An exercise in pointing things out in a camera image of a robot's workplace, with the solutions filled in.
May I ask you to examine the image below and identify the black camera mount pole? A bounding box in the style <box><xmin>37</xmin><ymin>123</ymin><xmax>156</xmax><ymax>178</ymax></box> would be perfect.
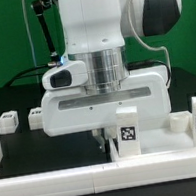
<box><xmin>31</xmin><ymin>0</ymin><xmax>62</xmax><ymax>67</ymax></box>

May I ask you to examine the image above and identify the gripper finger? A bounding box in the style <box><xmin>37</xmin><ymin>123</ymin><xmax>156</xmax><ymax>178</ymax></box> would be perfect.
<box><xmin>92</xmin><ymin>129</ymin><xmax>105</xmax><ymax>152</ymax></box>

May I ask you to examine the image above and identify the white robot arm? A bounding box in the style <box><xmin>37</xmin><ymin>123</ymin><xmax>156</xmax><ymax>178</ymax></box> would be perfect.
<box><xmin>41</xmin><ymin>0</ymin><xmax>182</xmax><ymax>152</ymax></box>

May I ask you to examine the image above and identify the white front fence bar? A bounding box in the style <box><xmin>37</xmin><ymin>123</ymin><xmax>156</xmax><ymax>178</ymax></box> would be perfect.
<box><xmin>0</xmin><ymin>149</ymin><xmax>196</xmax><ymax>196</ymax></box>

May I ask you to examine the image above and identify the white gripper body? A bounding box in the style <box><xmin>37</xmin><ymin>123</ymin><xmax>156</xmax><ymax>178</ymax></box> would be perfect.
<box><xmin>41</xmin><ymin>57</ymin><xmax>171</xmax><ymax>137</ymax></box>

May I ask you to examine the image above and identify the white square tabletop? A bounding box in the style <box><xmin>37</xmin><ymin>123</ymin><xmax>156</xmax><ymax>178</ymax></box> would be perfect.
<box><xmin>104</xmin><ymin>109</ymin><xmax>196</xmax><ymax>164</ymax></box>

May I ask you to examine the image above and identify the white hanging cable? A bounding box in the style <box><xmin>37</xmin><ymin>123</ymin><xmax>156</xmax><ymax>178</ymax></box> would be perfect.
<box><xmin>21</xmin><ymin>0</ymin><xmax>41</xmax><ymax>85</ymax></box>

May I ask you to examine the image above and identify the black cable bundle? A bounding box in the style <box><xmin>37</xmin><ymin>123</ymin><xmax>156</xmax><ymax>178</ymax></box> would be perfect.
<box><xmin>1</xmin><ymin>60</ymin><xmax>64</xmax><ymax>89</ymax></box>

